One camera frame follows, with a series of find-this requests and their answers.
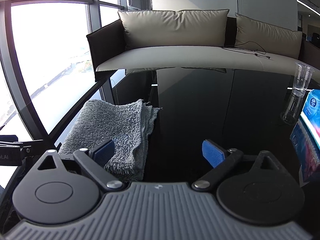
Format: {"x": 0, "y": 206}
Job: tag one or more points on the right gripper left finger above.
{"x": 102, "y": 153}

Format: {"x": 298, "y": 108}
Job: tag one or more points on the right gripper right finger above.
{"x": 213, "y": 153}

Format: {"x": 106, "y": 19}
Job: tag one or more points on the grey knitted towel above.
{"x": 127, "y": 125}

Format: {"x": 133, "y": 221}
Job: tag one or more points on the blue tissue pack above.
{"x": 310, "y": 113}

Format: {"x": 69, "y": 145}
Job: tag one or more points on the dark sofa with beige seat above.
{"x": 109, "y": 52}

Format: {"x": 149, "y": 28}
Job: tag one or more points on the clear plastic cup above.
{"x": 302, "y": 79}

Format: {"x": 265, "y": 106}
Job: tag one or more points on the beige left back cushion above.
{"x": 156, "y": 28}

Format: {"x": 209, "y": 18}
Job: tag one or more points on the beige cushion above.
{"x": 156, "y": 28}
{"x": 256, "y": 35}

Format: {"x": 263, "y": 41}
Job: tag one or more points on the beige right back cushion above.
{"x": 256, "y": 35}

